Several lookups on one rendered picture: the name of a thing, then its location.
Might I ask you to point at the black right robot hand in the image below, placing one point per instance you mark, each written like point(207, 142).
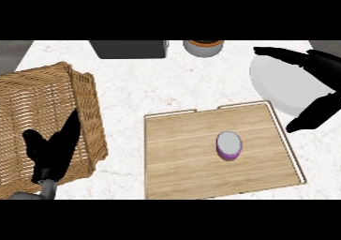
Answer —
point(324, 78)

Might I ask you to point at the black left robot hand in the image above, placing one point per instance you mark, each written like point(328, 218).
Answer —
point(55, 150)

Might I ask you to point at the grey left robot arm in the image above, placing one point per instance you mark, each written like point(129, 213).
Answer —
point(44, 191)

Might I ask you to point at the white plate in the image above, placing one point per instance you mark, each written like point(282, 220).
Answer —
point(282, 84)

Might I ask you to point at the purple can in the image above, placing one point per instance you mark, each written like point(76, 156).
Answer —
point(229, 145)

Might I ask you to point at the wooden tray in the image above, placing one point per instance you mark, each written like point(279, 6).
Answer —
point(215, 156)

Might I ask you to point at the wicker basket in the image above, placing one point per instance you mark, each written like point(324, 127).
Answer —
point(39, 125)

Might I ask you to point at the grey pot with orange rim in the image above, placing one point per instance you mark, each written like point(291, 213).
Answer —
point(204, 48)

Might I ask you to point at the dark grey box appliance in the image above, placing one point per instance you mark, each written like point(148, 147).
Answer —
point(129, 49)

